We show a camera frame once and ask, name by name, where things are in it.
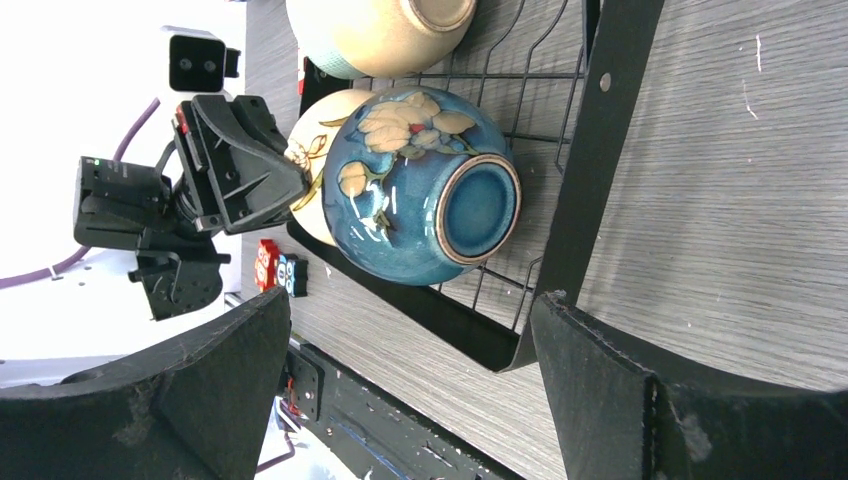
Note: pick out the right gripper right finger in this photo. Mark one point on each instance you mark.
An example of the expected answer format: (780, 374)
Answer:
(624, 408)

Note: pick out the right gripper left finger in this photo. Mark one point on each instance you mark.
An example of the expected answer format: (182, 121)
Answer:
(195, 406)

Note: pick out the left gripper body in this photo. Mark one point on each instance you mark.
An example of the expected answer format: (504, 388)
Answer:
(165, 214)

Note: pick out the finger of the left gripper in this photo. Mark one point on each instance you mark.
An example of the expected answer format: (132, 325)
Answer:
(253, 184)

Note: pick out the beige bowl with bird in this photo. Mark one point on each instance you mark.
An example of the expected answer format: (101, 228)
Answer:
(308, 146)

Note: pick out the dark blue glazed bowl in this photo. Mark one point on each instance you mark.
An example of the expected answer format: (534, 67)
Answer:
(420, 186)

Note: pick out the beige plain bowl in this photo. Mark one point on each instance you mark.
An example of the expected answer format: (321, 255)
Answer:
(349, 39)

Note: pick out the black wire dish rack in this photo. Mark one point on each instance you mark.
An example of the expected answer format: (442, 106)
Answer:
(562, 78)

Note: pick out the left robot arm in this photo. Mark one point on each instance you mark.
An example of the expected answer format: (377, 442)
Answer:
(55, 322)

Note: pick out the red owl toy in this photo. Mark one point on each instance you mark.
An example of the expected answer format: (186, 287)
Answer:
(266, 264)

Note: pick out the blue owl toy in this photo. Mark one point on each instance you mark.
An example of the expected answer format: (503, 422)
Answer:
(292, 275)

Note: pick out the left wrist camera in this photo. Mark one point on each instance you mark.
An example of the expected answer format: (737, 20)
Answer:
(197, 61)

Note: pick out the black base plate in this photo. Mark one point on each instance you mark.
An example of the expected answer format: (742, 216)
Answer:
(373, 433)

